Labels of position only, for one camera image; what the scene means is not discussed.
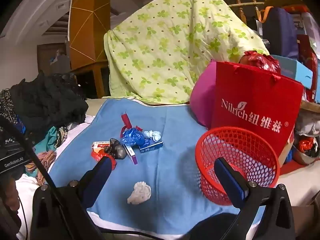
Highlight orange wrapper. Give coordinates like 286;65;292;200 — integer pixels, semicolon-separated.
91;150;117;170

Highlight light blue cardboard box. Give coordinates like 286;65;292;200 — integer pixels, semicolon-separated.
271;54;313;89

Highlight teal cloth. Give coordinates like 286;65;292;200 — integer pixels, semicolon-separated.
35;126;68;155

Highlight light blue cloth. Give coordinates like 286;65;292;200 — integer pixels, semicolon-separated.
47;97;265;227

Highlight person's left hand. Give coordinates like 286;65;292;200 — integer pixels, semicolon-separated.
0;176;18;214

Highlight red gift box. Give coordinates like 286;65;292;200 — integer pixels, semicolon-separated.
297;34;319;103

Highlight wooden stair railing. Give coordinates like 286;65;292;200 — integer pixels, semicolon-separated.
200;0;273;25

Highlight tan knitted cloth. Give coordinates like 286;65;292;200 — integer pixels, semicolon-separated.
25;150;57;185

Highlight red floor mat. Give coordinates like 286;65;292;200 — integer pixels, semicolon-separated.
279;155;313;175

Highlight red mesh plastic basket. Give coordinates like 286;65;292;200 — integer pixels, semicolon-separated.
195;127;280;206

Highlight green floral quilt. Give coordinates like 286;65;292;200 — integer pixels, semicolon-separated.
104;0;270;105

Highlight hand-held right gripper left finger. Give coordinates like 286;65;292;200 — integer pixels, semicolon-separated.
30;154;114;240

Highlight black floral cloth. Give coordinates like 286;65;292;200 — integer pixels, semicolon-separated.
0;90;20;130

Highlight blue and white small box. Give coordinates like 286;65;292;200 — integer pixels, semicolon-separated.
139;140;164;153

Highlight wooden table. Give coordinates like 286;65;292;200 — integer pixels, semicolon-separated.
300;100;320;113

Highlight black cable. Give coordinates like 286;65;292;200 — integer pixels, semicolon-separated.
0;115;163;240

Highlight brown wooden stool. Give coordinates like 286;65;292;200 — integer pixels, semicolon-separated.
291;204;317;240

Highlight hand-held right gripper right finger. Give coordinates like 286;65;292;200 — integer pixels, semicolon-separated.
214;157;297;240

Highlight pink cushion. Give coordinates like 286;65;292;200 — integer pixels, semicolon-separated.
189;61;218;128

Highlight person's leg black trousers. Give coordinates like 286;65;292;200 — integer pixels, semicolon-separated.
187;212;240;240

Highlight brown wooden cabinet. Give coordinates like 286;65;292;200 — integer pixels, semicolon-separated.
37;42;70;75

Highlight red plastic bag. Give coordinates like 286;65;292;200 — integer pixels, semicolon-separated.
240;51;282;74

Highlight purple and white box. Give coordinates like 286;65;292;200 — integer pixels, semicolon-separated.
124;144;139;165

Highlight red paper bag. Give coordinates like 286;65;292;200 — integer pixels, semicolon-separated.
211;61;304;168

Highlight blue crinkled plastic bag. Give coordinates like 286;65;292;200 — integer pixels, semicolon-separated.
121;127;145;147

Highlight white tissue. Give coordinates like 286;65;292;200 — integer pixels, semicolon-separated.
127;181;152;204

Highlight orange plastic bag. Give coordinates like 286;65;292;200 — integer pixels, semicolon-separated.
299;139;313;153

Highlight orange wooden column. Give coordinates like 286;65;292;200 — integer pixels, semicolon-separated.
67;0;112;98

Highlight black wrapper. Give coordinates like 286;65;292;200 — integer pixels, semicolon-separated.
103;137;120;155

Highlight navy bag with orange strap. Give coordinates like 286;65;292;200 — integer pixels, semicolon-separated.
260;6;299;60

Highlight red ribbon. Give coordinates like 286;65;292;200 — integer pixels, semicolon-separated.
121;113;143;135

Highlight white cloth bundle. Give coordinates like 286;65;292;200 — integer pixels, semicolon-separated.
295;112;320;135

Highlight red and white small box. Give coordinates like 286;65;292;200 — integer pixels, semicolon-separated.
92;141;112;153

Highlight round wooden board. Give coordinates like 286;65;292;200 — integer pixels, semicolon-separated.
264;0;312;13

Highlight metal basin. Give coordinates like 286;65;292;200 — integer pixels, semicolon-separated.
292;135;320;165

